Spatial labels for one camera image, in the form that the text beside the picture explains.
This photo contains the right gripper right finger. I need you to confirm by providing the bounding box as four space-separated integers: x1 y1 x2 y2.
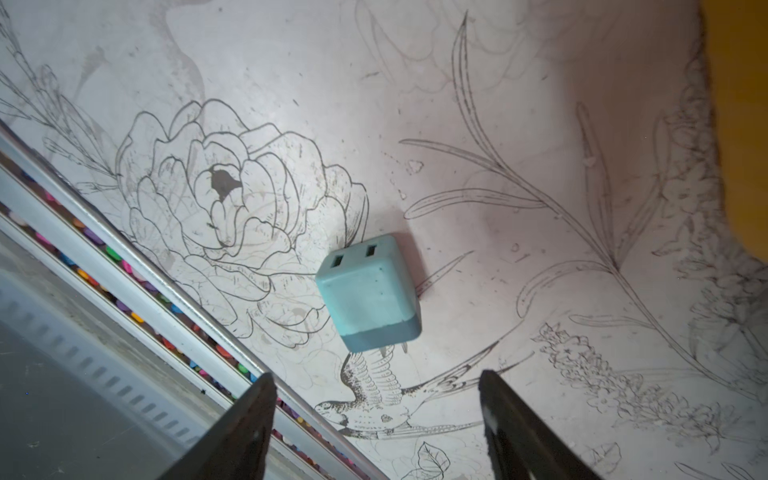
478 370 599 480

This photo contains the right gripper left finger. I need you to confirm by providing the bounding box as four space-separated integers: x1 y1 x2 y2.
159 373 277 480

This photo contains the teal plug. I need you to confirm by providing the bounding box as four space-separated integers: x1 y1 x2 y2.
315 235 422 353

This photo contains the yellow storage box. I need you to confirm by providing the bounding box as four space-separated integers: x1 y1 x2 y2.
700 0 767 261

